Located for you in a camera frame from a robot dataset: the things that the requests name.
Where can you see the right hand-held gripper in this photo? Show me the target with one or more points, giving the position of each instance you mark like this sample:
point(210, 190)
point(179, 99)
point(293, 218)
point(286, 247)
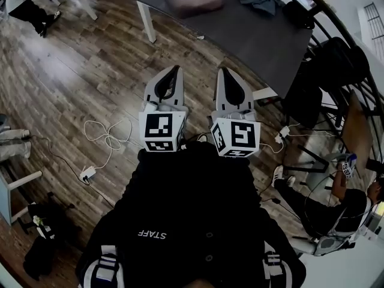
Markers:
point(240, 133)

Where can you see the white power strip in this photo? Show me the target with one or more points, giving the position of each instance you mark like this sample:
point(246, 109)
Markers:
point(87, 173)

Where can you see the black bag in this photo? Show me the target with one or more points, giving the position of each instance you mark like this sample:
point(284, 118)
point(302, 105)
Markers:
point(45, 244)

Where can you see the white power adapter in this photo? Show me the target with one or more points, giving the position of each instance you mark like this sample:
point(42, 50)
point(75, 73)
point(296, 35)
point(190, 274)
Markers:
point(282, 134)

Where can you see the brown wooden board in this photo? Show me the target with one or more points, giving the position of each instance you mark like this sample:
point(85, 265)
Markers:
point(355, 130)

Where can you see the black cloth bundle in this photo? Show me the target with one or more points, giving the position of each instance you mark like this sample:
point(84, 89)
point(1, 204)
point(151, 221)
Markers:
point(298, 15)

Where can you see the black curved railing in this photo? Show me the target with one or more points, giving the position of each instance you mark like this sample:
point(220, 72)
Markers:
point(357, 58)

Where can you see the translucent pink laundry basket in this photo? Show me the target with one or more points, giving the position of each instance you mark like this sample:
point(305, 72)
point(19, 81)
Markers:
point(193, 1)

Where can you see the black chair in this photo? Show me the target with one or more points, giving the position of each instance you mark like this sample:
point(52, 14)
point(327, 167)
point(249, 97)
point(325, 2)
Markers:
point(333, 70)

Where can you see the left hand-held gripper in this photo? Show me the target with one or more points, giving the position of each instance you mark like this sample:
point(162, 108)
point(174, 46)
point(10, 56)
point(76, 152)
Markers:
point(159, 127)

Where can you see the white side table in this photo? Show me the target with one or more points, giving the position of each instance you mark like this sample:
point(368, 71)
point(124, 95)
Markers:
point(12, 190)

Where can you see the person's black jacket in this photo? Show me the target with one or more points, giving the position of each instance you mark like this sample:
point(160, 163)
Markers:
point(192, 208)

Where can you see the grey table with white legs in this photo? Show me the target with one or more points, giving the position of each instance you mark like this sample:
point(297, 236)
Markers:
point(249, 37)

